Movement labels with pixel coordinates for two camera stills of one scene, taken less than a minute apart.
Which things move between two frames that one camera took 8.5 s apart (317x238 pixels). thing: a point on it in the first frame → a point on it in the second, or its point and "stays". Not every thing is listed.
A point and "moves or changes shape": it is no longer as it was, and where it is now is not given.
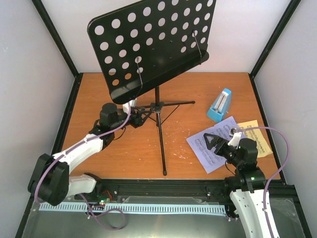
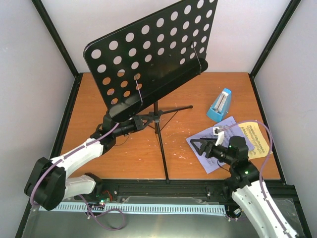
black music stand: (144, 43) moves or changes shape
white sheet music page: (208, 158) stays
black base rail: (163, 191) stays
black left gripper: (136, 123) → (138, 124)
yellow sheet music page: (263, 148) stays
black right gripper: (216, 140) → (204, 146)
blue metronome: (221, 104) stays
